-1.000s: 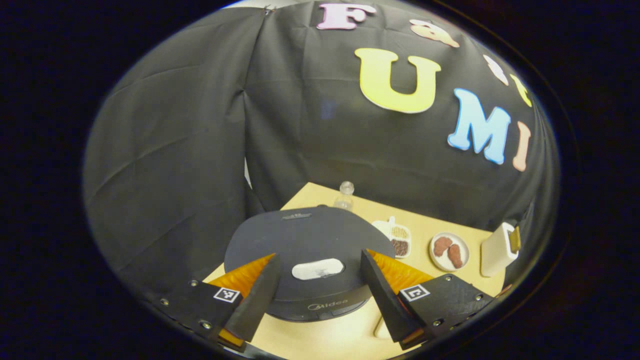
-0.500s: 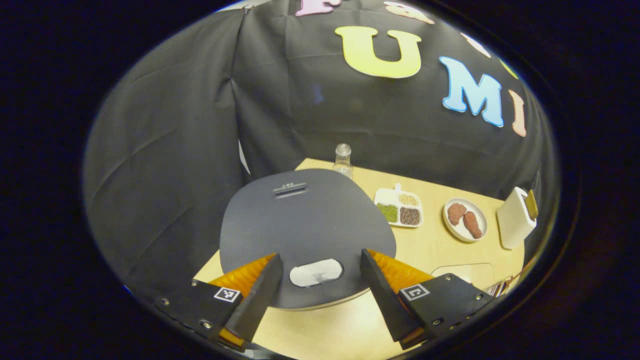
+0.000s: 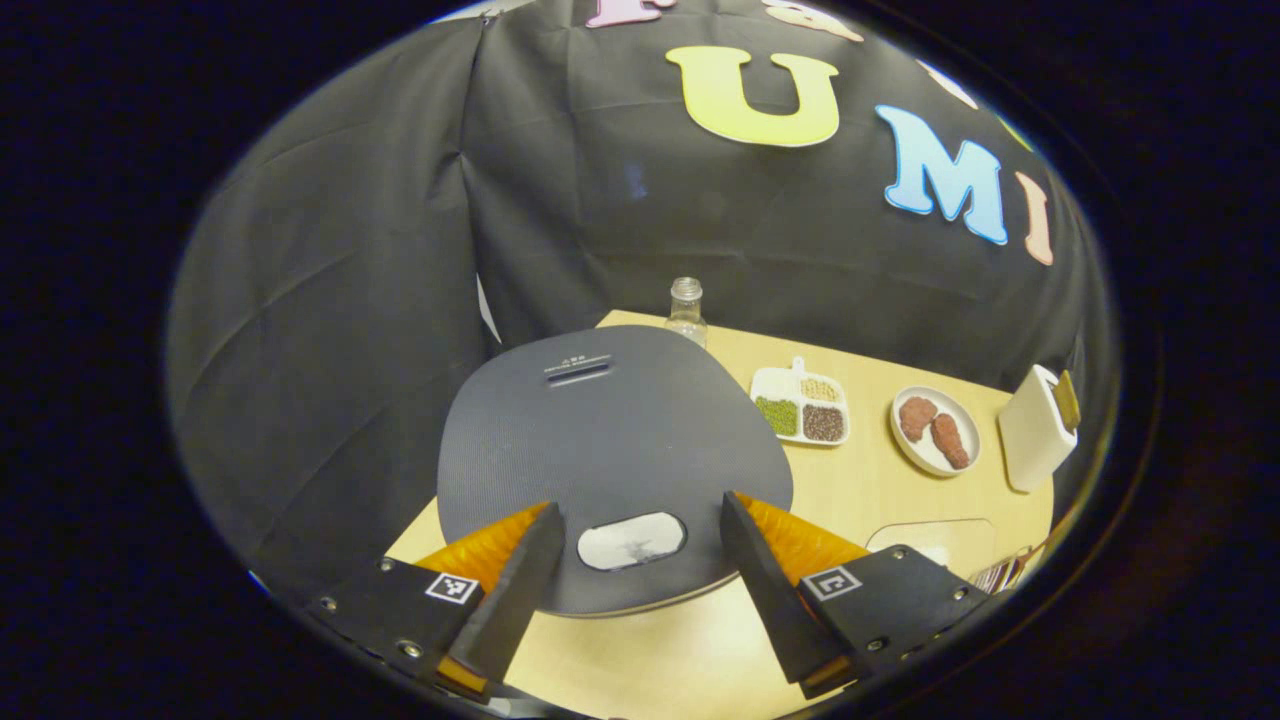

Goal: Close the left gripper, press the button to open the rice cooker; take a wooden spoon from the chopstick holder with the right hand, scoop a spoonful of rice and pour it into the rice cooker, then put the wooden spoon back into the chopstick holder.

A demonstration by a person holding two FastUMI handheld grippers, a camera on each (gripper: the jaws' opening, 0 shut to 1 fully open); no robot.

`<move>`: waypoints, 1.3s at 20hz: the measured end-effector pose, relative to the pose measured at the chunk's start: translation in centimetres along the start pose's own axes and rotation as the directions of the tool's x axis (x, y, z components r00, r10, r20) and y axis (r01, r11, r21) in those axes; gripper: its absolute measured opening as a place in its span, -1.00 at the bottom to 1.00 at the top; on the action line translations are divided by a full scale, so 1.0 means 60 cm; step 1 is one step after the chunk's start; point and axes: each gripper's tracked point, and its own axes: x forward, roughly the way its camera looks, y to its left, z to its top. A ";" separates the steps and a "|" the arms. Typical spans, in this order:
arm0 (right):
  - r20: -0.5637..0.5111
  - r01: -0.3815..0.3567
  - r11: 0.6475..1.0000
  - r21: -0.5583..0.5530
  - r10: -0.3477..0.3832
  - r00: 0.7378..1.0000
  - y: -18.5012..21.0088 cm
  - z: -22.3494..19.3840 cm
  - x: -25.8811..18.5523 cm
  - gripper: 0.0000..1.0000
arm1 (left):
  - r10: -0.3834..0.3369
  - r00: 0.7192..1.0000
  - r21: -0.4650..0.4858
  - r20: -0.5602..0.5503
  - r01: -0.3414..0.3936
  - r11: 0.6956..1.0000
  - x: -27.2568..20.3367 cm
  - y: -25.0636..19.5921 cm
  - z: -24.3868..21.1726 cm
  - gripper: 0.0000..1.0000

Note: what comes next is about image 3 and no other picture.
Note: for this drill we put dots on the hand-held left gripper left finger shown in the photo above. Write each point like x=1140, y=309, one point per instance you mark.
x=515, y=590

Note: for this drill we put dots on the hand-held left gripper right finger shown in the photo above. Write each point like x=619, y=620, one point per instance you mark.
x=770, y=590

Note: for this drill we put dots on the clear tray of rice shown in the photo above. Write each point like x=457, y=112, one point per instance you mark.
x=940, y=538

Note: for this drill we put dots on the dark grey rice cooker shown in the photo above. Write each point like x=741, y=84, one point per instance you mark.
x=600, y=430

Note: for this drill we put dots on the white divided bean dish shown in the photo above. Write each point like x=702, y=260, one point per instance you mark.
x=800, y=400

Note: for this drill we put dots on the round white plate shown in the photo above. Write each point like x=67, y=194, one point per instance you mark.
x=915, y=455

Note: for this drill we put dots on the red meat piece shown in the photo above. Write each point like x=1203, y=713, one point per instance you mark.
x=950, y=440
x=917, y=418

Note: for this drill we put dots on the small glass bottle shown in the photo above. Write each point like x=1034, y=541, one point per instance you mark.
x=686, y=315

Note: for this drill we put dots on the white toaster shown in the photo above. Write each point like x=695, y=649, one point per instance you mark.
x=1030, y=440

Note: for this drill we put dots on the black backdrop cloth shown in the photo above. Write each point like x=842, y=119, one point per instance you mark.
x=330, y=300

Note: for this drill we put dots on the brown toast slice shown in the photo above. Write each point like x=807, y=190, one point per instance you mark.
x=1067, y=400

